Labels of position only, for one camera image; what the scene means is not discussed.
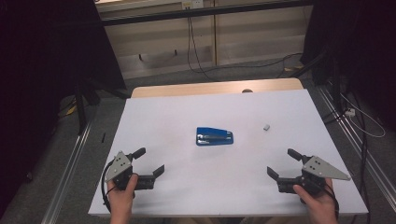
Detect wooden table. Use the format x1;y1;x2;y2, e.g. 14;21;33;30
130;77;304;99

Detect aluminium floor rail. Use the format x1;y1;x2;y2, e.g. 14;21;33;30
317;85;396;204
40;120;94;224

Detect person's left hand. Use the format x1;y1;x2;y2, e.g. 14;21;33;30
106;173;139;218

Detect person's right hand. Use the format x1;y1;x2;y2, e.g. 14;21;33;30
292;177;339;220

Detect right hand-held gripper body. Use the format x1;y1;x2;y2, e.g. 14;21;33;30
276;155;352;196

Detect white cable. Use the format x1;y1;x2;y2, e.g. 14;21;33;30
339;92;387;139

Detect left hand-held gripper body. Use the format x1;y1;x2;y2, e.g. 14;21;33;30
104;150;156;191

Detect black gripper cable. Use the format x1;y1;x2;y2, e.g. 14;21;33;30
100;159;118;213
321;182;341;218

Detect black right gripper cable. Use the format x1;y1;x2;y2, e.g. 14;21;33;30
321;182;341;218

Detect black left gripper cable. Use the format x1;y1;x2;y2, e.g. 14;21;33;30
100;159;118;213

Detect black horizontal bar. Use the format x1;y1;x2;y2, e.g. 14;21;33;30
100;0;314;27

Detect black hanging cables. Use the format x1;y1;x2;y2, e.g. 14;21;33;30
186;7;220;82

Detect black curtain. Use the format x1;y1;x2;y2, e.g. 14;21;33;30
301;0;396;132
0;0;127;216

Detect blue stapler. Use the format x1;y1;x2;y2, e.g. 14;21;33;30
195;126;234;147

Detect black stand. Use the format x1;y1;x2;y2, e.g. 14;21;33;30
73;78;132;135

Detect white table board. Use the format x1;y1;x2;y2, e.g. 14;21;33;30
88;89;369;218

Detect thick black floor cable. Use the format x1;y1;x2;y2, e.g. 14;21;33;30
321;88;373;224

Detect white wall socket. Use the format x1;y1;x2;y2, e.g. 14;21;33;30
181;0;205;10

